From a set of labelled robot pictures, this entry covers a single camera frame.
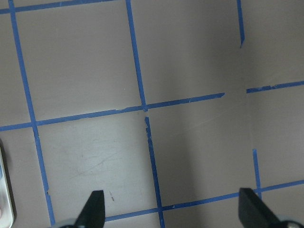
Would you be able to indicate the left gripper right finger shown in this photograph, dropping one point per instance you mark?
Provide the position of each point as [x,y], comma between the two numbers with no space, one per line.
[254,213]

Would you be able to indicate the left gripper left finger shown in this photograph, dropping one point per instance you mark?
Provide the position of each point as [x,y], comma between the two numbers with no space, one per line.
[93,212]

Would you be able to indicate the cream plastic tray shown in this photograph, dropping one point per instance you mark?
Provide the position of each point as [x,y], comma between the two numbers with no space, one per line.
[7,204]

